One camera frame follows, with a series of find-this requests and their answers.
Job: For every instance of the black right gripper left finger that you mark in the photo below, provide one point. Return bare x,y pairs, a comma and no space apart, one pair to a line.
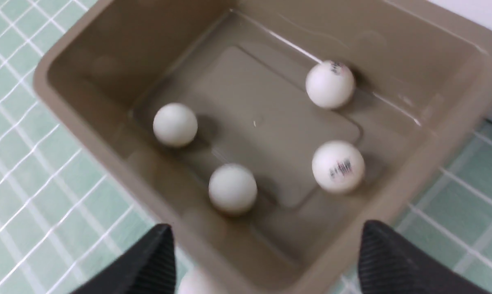
148,267

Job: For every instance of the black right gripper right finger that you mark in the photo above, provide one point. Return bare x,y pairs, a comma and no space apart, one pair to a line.
389,264

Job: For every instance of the white ping-pong ball with logo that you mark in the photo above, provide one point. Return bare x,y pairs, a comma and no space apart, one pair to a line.
338,167

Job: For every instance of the white ping-pong ball marked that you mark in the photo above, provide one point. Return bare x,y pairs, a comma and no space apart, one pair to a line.
330,85

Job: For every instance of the olive brown plastic bin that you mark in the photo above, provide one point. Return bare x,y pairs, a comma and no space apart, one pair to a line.
423,80

